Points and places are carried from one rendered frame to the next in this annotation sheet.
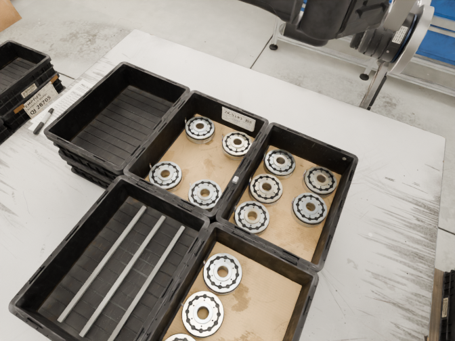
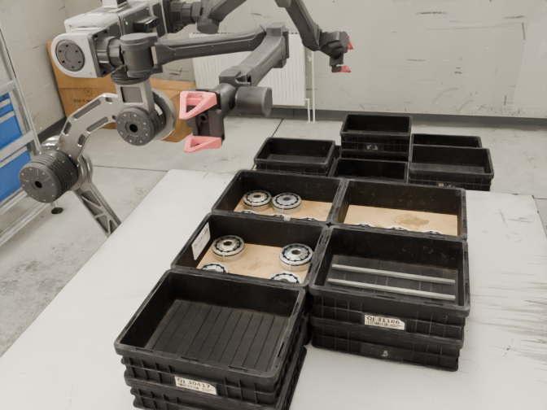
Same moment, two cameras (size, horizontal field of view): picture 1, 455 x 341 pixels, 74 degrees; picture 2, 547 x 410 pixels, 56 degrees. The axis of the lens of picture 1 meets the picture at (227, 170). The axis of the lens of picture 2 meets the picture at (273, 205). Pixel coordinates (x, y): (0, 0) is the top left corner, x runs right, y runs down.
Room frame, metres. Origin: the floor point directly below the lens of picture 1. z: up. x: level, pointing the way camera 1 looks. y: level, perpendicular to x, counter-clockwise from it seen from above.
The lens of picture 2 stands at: (0.58, 1.32, 1.82)
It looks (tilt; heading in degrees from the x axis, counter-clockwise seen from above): 32 degrees down; 266
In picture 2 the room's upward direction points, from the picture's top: 4 degrees counter-clockwise
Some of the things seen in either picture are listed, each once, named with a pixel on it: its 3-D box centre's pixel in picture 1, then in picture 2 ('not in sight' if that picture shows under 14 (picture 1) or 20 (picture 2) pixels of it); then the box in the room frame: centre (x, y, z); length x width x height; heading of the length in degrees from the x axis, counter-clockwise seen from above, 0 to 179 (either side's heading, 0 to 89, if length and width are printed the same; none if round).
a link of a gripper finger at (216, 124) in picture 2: not in sight; (197, 134); (0.65, 0.43, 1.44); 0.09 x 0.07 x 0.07; 68
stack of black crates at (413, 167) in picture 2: not in sight; (444, 196); (-0.49, -0.93, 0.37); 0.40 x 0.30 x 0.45; 159
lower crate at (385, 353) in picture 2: not in sight; (387, 309); (0.19, 0.24, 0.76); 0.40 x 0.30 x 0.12; 157
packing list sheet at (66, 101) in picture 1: (74, 109); not in sight; (0.85, 0.67, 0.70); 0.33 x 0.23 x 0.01; 159
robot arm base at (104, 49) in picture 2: not in sight; (112, 52); (0.89, -0.18, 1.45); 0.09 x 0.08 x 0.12; 69
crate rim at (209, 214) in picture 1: (201, 147); (252, 248); (0.56, 0.09, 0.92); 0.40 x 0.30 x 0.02; 157
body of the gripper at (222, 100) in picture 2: not in sight; (210, 111); (0.62, 0.37, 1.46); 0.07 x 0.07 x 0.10; 68
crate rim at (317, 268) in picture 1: (291, 187); (280, 196); (0.45, -0.19, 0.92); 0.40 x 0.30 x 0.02; 157
